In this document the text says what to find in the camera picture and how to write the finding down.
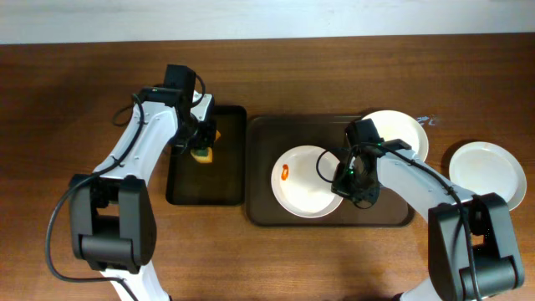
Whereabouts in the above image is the yellow green sponge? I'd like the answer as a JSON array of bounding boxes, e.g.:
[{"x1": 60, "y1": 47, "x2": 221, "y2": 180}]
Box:
[{"x1": 190, "y1": 130, "x2": 221, "y2": 164}]

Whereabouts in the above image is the white plate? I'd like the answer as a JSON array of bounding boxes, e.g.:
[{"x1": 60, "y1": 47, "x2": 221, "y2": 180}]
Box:
[
  {"x1": 363, "y1": 110, "x2": 430, "y2": 161},
  {"x1": 271, "y1": 145, "x2": 343, "y2": 219}
]

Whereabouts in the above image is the pale green plate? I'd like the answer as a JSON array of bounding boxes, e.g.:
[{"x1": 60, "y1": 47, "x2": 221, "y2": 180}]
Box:
[{"x1": 448, "y1": 141, "x2": 527, "y2": 211}]

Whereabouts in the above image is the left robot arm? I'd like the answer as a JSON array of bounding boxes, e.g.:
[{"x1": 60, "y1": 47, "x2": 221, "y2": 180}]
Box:
[{"x1": 67, "y1": 87, "x2": 220, "y2": 300}]

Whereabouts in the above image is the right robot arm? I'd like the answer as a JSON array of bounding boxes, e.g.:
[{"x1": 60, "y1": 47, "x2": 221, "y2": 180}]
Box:
[{"x1": 331, "y1": 139, "x2": 525, "y2": 300}]

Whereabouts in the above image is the small black tray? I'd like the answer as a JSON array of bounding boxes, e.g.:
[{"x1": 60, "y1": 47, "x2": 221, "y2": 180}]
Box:
[{"x1": 166, "y1": 105, "x2": 247, "y2": 206}]

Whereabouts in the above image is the large brown tray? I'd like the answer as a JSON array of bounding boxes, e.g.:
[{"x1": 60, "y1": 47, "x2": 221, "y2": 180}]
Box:
[{"x1": 245, "y1": 115, "x2": 415, "y2": 227}]

